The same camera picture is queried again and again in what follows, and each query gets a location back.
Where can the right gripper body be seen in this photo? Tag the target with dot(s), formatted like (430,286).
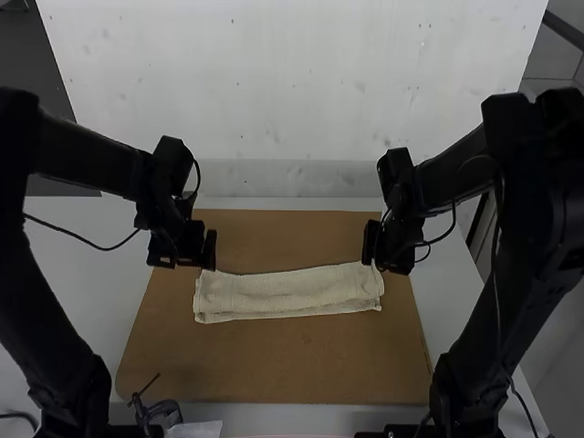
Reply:
(401,237)

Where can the pale towel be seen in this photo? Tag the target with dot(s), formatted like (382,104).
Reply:
(287,292)

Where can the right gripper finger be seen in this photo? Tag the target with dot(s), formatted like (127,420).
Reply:
(370,242)

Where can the silver foil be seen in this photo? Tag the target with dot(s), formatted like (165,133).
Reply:
(196,429)

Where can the cork mat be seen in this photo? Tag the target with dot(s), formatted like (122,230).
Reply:
(274,356)

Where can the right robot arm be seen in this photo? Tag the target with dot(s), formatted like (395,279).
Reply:
(538,182)

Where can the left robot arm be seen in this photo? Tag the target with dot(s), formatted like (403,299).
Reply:
(68,150)

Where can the black clamp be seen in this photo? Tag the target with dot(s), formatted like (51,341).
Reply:
(146,410)

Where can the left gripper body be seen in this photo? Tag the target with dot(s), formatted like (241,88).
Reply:
(182,242)

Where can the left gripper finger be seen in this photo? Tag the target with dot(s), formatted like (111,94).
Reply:
(210,251)

